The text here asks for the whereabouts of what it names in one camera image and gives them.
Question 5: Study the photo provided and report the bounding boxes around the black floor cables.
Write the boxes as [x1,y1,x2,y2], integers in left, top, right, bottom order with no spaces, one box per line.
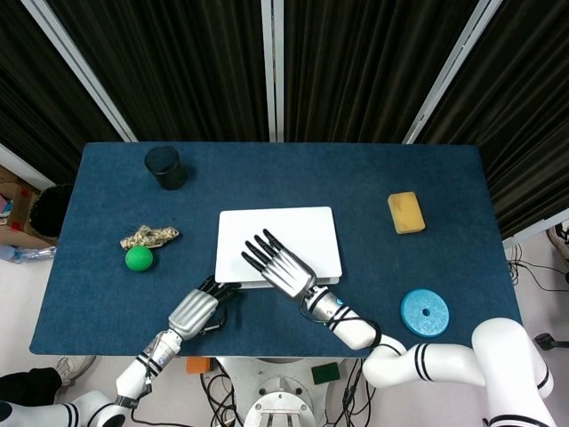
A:
[505,243,569,295]

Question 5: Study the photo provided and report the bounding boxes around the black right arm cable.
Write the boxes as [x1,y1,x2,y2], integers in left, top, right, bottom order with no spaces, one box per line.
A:
[300,302,405,357]

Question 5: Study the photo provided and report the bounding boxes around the white robot torso base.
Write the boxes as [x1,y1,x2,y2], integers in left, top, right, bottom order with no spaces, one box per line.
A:
[217,355,370,427]

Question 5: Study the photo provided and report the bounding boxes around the black mesh wastebasket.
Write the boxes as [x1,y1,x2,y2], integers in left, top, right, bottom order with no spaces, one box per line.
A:
[28,184,75,238]

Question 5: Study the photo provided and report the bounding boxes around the black power adapter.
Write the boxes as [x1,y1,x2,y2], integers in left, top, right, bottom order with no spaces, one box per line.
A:
[533,332,569,353]

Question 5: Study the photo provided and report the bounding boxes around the white screen frame foot rail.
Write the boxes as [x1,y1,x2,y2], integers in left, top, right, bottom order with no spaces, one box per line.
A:
[0,141,59,190]
[501,216,569,245]

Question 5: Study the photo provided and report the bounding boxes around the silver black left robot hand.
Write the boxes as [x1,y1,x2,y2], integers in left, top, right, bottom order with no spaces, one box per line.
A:
[167,274,244,342]

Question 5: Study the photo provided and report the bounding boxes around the white laptop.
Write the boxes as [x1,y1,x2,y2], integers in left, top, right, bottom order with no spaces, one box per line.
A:
[214,205,343,290]

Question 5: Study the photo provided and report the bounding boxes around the slanted white screen frame post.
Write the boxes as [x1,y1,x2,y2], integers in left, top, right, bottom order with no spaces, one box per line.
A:
[21,0,139,143]
[402,0,494,146]

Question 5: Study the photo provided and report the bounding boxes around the blue round disc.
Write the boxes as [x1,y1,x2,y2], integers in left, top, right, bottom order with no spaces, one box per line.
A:
[400,287,451,336]

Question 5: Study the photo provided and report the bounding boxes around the blue tablecloth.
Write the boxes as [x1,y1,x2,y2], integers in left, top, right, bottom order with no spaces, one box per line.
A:
[29,141,524,359]

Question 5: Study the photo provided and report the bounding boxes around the black mesh pen cup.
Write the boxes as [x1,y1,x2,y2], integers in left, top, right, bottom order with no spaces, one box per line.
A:
[144,146,187,191]

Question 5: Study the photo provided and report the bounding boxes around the clear crumpled plastic packaging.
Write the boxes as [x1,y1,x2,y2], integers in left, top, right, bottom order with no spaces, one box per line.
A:
[0,246,58,264]

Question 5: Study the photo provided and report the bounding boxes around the upright white screen frame post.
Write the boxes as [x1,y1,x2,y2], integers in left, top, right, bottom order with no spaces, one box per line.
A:
[260,0,285,142]

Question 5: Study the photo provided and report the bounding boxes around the dark curtain panel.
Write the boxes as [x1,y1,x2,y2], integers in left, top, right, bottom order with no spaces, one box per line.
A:
[415,0,569,241]
[0,0,130,183]
[283,0,480,144]
[48,0,270,143]

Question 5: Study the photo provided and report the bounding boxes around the yellow sponge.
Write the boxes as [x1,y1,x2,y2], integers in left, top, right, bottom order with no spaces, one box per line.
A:
[387,191,427,234]

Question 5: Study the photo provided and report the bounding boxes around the green block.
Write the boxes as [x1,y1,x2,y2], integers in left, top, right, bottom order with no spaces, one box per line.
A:
[310,362,341,386]

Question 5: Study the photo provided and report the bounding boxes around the green ball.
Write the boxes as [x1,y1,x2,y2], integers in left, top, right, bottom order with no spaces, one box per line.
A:
[124,246,155,271]

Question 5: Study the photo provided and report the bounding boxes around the brown cardboard box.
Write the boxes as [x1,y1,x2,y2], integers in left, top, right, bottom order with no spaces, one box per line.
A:
[0,165,58,250]

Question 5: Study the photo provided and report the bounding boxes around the black trouser leg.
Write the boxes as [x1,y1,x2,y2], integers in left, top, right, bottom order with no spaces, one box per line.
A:
[0,367,63,405]

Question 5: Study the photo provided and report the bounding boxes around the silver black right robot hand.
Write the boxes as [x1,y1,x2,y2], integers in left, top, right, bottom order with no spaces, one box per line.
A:
[240,229,319,300]

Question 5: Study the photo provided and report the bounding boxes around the black cable bundle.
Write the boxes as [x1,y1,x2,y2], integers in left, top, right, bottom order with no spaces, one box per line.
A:
[341,359,375,427]
[199,372,246,427]

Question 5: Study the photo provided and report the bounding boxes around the white sneaker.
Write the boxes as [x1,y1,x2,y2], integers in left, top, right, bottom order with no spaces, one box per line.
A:
[52,355,97,386]
[548,221,569,255]

